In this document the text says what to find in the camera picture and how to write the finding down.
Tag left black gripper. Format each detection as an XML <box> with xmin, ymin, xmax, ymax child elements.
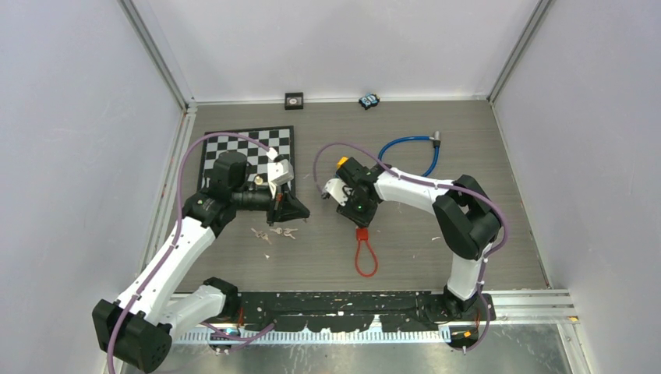
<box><xmin>232</xmin><ymin>180</ymin><xmax>309</xmax><ymax>227</ymax></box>

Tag red cable padlock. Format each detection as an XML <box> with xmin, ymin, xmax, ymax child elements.
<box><xmin>353</xmin><ymin>228</ymin><xmax>379</xmax><ymax>279</ymax></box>

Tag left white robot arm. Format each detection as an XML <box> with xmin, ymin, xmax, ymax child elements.
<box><xmin>92</xmin><ymin>150</ymin><xmax>310</xmax><ymax>373</ymax></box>

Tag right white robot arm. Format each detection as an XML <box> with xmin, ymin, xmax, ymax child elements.
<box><xmin>322</xmin><ymin>157</ymin><xmax>502</xmax><ymax>320</ymax></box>

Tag silver key bunch right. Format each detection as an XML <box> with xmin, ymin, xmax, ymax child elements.
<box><xmin>270</xmin><ymin>228</ymin><xmax>299</xmax><ymax>240</ymax></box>

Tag silver key bunch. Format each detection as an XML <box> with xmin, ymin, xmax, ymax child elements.
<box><xmin>270</xmin><ymin>228</ymin><xmax>299</xmax><ymax>240</ymax></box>
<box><xmin>251</xmin><ymin>228</ymin><xmax>272</xmax><ymax>245</ymax></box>

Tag silver key bunch left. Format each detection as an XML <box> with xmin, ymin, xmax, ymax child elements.
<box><xmin>251</xmin><ymin>228</ymin><xmax>272</xmax><ymax>245</ymax></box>

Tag blue yellow toy car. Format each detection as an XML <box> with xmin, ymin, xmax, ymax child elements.
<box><xmin>336</xmin><ymin>157</ymin><xmax>348</xmax><ymax>169</ymax></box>

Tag black white chessboard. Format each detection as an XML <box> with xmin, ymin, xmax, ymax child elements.
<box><xmin>198</xmin><ymin>125</ymin><xmax>295</xmax><ymax>188</ymax></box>

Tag small blue toy car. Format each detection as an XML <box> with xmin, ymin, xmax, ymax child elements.
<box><xmin>358</xmin><ymin>93</ymin><xmax>380</xmax><ymax>110</ymax></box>

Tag small black square box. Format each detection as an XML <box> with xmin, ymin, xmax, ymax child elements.
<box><xmin>284</xmin><ymin>92</ymin><xmax>304</xmax><ymax>110</ymax></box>

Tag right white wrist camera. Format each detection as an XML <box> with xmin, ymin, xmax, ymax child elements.
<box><xmin>322</xmin><ymin>178</ymin><xmax>353</xmax><ymax>206</ymax></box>

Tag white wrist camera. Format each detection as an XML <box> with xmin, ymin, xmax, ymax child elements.
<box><xmin>267</xmin><ymin>159</ymin><xmax>294</xmax><ymax>199</ymax></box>
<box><xmin>322</xmin><ymin>178</ymin><xmax>353</xmax><ymax>206</ymax></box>

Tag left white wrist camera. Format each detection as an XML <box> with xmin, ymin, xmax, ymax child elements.
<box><xmin>267</xmin><ymin>159</ymin><xmax>294</xmax><ymax>199</ymax></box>

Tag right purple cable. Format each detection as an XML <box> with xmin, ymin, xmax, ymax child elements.
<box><xmin>313</xmin><ymin>142</ymin><xmax>511</xmax><ymax>259</ymax></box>

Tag purple cable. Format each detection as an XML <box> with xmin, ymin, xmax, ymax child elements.
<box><xmin>105</xmin><ymin>132</ymin><xmax>280</xmax><ymax>374</ymax></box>
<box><xmin>313</xmin><ymin>142</ymin><xmax>511</xmax><ymax>259</ymax></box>

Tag blue cable lock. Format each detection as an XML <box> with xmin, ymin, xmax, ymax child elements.
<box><xmin>377</xmin><ymin>131</ymin><xmax>442</xmax><ymax>177</ymax></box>

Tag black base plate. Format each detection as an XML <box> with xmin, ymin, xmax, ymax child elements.
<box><xmin>207</xmin><ymin>291</ymin><xmax>496</xmax><ymax>333</ymax></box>

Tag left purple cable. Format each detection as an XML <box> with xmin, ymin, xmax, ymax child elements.
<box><xmin>105</xmin><ymin>132</ymin><xmax>280</xmax><ymax>374</ymax></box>

